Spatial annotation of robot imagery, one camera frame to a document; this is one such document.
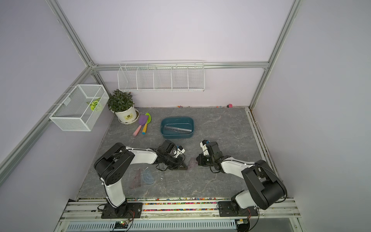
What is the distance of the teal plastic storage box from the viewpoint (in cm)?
104

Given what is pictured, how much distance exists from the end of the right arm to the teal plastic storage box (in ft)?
0.81

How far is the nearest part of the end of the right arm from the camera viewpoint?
0.68 m
